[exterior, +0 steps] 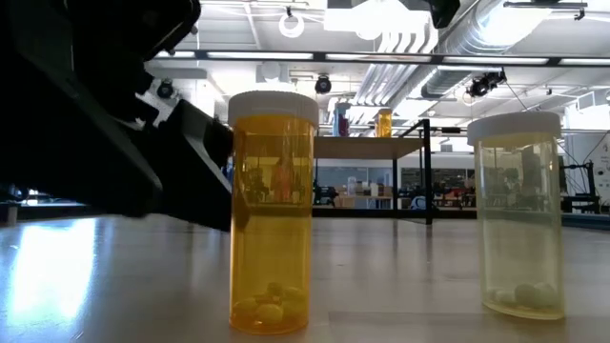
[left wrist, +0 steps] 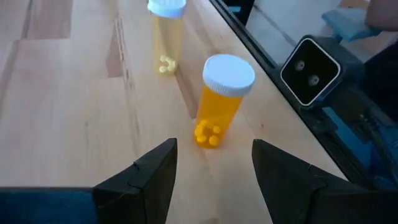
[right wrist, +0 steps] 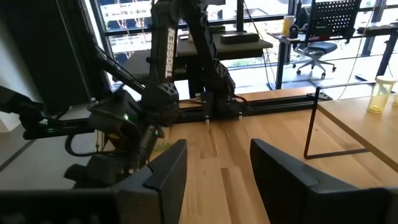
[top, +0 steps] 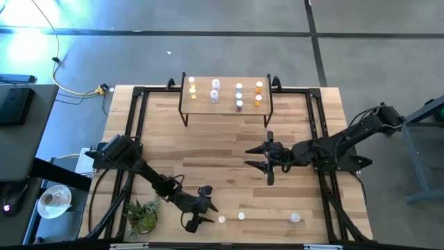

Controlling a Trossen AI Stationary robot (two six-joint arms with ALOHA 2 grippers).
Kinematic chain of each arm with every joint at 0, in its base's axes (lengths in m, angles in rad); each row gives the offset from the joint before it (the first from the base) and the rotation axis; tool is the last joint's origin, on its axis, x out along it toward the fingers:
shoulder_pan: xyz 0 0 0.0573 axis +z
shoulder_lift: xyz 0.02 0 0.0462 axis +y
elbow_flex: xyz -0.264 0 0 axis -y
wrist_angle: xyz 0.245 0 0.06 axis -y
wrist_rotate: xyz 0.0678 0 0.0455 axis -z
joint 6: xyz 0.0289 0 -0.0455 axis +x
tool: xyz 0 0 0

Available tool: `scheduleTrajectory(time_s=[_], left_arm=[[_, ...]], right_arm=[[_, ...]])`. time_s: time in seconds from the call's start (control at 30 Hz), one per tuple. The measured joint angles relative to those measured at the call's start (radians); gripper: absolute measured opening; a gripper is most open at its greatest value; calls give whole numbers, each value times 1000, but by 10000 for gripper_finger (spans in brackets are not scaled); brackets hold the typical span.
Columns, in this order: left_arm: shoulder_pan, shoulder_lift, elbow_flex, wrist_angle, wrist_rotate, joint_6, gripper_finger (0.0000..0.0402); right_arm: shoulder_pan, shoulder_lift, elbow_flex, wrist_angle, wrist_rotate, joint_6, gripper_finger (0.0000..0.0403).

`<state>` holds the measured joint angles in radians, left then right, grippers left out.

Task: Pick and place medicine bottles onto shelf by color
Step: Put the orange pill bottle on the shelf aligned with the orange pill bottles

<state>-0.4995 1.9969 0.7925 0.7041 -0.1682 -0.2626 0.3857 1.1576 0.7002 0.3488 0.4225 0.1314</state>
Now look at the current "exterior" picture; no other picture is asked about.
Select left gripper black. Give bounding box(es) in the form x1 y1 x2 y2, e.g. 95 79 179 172
0 0 201 219

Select blue bottle with red pills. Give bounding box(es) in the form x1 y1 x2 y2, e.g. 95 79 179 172
333 101 353 138

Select pale yellow pill bottle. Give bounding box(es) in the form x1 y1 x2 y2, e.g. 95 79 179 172
466 111 566 321

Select black ceiling light track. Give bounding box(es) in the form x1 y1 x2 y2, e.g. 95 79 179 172
152 46 610 68

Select silver ventilation duct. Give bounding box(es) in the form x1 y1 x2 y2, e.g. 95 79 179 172
421 0 530 100

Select white ring lamp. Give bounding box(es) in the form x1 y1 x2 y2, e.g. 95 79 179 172
278 11 306 39

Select wooden shelf black metal frame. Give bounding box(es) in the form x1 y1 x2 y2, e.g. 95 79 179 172
312 117 434 226

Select black aluminium rig frame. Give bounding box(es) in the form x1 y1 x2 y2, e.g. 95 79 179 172
0 202 478 223

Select black machine frame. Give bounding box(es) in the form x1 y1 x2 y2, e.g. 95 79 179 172
560 160 602 214

